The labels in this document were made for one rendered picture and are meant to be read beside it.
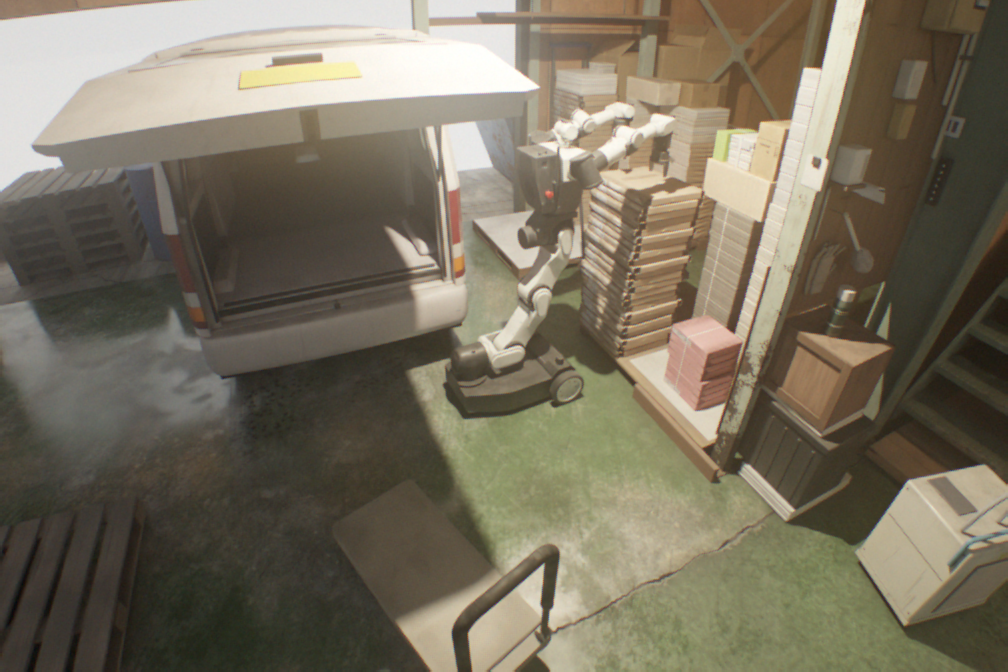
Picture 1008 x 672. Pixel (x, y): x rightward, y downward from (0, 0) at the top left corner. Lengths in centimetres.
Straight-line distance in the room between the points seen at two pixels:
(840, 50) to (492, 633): 218
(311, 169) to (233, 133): 306
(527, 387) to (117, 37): 533
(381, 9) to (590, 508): 542
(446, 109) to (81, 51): 540
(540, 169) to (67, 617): 260
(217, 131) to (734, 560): 238
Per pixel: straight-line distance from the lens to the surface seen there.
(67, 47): 652
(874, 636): 251
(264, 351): 279
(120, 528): 269
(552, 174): 233
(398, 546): 208
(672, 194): 270
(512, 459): 256
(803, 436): 235
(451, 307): 284
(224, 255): 325
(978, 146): 267
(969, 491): 241
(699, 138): 443
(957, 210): 272
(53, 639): 253
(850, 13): 190
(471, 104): 142
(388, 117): 137
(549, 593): 160
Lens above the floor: 195
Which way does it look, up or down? 31 degrees down
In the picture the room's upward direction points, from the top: straight up
